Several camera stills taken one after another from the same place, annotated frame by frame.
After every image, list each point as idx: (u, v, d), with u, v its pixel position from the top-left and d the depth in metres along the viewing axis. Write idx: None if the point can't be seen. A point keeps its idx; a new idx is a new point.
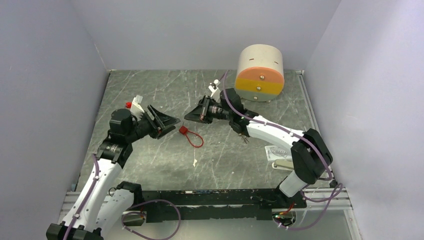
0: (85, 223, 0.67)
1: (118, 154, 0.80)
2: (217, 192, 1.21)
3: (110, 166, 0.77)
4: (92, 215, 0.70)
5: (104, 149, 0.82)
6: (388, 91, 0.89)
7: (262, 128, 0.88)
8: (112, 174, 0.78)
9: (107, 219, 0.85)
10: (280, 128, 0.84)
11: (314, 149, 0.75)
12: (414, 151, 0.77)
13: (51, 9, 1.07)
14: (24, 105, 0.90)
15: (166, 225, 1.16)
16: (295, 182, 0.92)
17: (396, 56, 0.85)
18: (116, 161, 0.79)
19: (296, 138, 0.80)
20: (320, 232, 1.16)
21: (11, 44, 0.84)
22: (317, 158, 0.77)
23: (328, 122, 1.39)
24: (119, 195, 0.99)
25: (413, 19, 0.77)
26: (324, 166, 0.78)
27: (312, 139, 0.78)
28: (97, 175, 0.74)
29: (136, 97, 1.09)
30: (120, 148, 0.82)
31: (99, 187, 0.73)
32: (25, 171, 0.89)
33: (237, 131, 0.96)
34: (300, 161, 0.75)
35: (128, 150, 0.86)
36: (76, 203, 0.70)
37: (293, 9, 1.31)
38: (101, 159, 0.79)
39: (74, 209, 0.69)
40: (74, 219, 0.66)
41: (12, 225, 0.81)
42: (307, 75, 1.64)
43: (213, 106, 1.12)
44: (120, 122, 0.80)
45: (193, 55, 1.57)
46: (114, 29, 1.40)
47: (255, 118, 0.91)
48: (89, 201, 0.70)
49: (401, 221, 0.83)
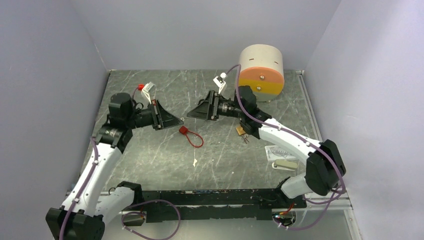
0: (85, 208, 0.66)
1: (118, 138, 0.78)
2: (217, 192, 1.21)
3: (110, 150, 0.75)
4: (93, 200, 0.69)
5: (102, 133, 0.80)
6: (388, 92, 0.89)
7: (275, 133, 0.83)
8: (112, 158, 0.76)
9: (107, 208, 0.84)
10: (296, 135, 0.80)
11: (331, 162, 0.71)
12: (414, 151, 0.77)
13: (51, 9, 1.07)
14: (25, 106, 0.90)
15: (166, 225, 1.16)
16: (301, 187, 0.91)
17: (397, 57, 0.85)
18: (116, 146, 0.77)
19: (313, 148, 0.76)
20: (320, 232, 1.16)
21: (11, 44, 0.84)
22: (331, 169, 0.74)
23: (328, 122, 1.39)
24: (120, 191, 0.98)
25: (414, 20, 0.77)
26: (337, 177, 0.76)
27: (330, 151, 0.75)
28: (96, 159, 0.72)
29: (148, 83, 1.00)
30: (120, 132, 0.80)
31: (98, 171, 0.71)
32: (25, 171, 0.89)
33: (248, 132, 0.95)
34: (314, 173, 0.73)
35: (128, 135, 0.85)
36: (76, 187, 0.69)
37: (293, 9, 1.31)
38: (100, 144, 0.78)
39: (73, 194, 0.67)
40: (73, 204, 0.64)
41: (11, 225, 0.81)
42: (307, 75, 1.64)
43: (223, 104, 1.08)
44: (120, 105, 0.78)
45: (193, 55, 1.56)
46: (114, 28, 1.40)
47: (269, 121, 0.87)
48: (89, 186, 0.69)
49: (400, 222, 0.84)
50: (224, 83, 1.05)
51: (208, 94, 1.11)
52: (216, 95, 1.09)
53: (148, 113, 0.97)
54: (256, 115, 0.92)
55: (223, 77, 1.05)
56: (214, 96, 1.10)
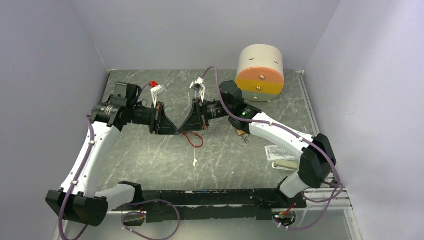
0: (84, 190, 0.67)
1: (114, 115, 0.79)
2: (217, 192, 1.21)
3: (106, 130, 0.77)
4: (91, 182, 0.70)
5: (98, 110, 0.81)
6: (388, 91, 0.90)
7: (267, 128, 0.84)
8: (108, 138, 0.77)
9: (109, 194, 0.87)
10: (287, 130, 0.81)
11: (324, 156, 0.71)
12: (413, 150, 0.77)
13: (51, 10, 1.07)
14: (24, 106, 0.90)
15: (166, 225, 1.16)
16: (297, 185, 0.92)
17: (397, 56, 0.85)
18: (112, 124, 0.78)
19: (306, 144, 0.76)
20: (321, 232, 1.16)
21: (11, 44, 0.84)
22: (325, 162, 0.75)
23: (328, 122, 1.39)
24: (121, 185, 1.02)
25: (413, 19, 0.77)
26: (330, 170, 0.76)
27: (322, 145, 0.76)
28: (92, 139, 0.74)
29: (160, 86, 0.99)
30: (116, 109, 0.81)
31: (95, 151, 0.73)
32: (25, 171, 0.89)
33: (238, 128, 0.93)
34: (308, 168, 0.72)
35: (125, 115, 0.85)
36: (74, 169, 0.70)
37: (293, 9, 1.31)
38: (95, 122, 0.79)
39: (72, 176, 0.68)
40: (72, 186, 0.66)
41: (11, 224, 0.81)
42: (307, 75, 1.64)
43: (211, 106, 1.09)
44: (127, 84, 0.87)
45: (193, 55, 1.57)
46: (114, 28, 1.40)
47: (258, 117, 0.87)
48: (87, 168, 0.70)
49: (401, 222, 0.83)
50: (203, 88, 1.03)
51: (193, 106, 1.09)
52: (201, 105, 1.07)
53: (149, 115, 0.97)
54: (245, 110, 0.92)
55: (200, 83, 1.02)
56: (200, 106, 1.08)
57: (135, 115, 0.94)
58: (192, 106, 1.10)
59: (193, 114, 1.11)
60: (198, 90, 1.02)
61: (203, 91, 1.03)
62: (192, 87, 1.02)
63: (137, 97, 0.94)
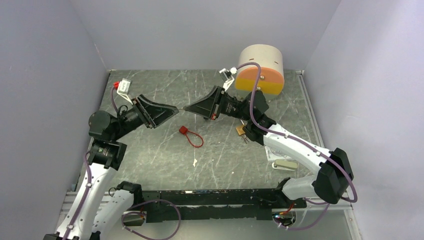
0: (79, 233, 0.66)
1: (111, 158, 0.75)
2: (217, 192, 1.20)
3: (103, 171, 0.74)
4: (88, 224, 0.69)
5: (96, 151, 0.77)
6: (388, 92, 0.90)
7: (283, 140, 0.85)
8: (106, 179, 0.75)
9: (105, 221, 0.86)
10: (305, 144, 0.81)
11: (343, 172, 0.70)
12: (413, 150, 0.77)
13: (51, 10, 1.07)
14: (24, 105, 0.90)
15: (166, 225, 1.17)
16: (303, 190, 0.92)
17: (397, 57, 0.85)
18: (109, 166, 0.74)
19: (324, 158, 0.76)
20: (321, 232, 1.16)
21: (11, 44, 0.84)
22: (342, 177, 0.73)
23: (328, 122, 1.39)
24: (119, 196, 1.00)
25: (414, 20, 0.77)
26: (347, 184, 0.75)
27: (340, 160, 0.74)
28: (89, 182, 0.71)
29: (123, 81, 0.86)
30: (112, 151, 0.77)
31: (92, 194, 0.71)
32: (25, 171, 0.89)
33: (251, 138, 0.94)
34: (325, 183, 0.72)
35: (122, 152, 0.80)
36: (70, 212, 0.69)
37: (293, 9, 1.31)
38: (93, 163, 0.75)
39: (68, 219, 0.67)
40: (68, 231, 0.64)
41: (12, 225, 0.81)
42: (307, 75, 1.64)
43: (228, 104, 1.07)
44: (101, 132, 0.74)
45: (193, 55, 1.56)
46: (114, 29, 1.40)
47: (273, 128, 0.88)
48: (83, 211, 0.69)
49: (400, 222, 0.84)
50: (232, 78, 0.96)
51: (213, 91, 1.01)
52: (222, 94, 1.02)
53: (134, 114, 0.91)
54: (261, 121, 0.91)
55: (232, 73, 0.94)
56: (221, 94, 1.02)
57: (125, 126, 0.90)
58: (211, 91, 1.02)
59: (209, 99, 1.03)
60: (227, 79, 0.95)
61: (229, 82, 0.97)
62: (222, 72, 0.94)
63: (116, 124, 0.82)
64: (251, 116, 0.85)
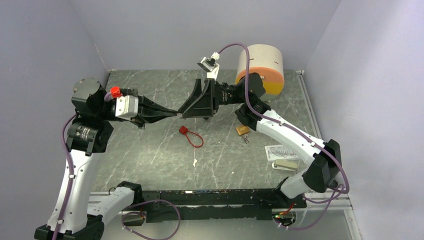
0: (72, 226, 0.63)
1: (91, 143, 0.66)
2: (217, 192, 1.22)
3: (85, 160, 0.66)
4: (79, 215, 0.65)
5: (73, 134, 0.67)
6: (388, 91, 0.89)
7: (277, 128, 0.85)
8: (91, 167, 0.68)
9: (107, 208, 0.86)
10: (299, 133, 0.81)
11: (336, 161, 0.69)
12: (413, 149, 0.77)
13: (50, 10, 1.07)
14: (25, 105, 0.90)
15: (165, 225, 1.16)
16: (302, 187, 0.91)
17: (397, 57, 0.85)
18: (90, 153, 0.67)
19: (318, 149, 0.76)
20: (320, 232, 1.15)
21: (10, 44, 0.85)
22: (334, 166, 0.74)
23: (328, 122, 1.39)
24: (120, 191, 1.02)
25: (414, 20, 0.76)
26: (334, 175, 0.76)
27: (333, 151, 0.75)
28: (72, 173, 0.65)
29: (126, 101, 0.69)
30: (93, 133, 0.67)
31: (78, 185, 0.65)
32: (25, 171, 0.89)
33: (245, 123, 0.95)
34: (317, 175, 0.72)
35: (106, 133, 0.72)
36: (57, 204, 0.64)
37: (293, 8, 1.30)
38: (73, 150, 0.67)
39: (56, 212, 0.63)
40: (58, 226, 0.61)
41: (11, 225, 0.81)
42: (307, 75, 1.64)
43: (224, 94, 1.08)
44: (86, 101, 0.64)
45: (192, 55, 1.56)
46: (114, 29, 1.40)
47: (267, 112, 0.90)
48: (71, 204, 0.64)
49: (400, 221, 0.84)
50: (217, 65, 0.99)
51: (207, 86, 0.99)
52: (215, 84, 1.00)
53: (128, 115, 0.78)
54: (254, 107, 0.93)
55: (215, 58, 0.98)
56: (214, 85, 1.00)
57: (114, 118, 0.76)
58: (204, 87, 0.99)
59: (205, 96, 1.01)
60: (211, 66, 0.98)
61: (215, 69, 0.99)
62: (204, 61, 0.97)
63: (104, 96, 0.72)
64: (246, 102, 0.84)
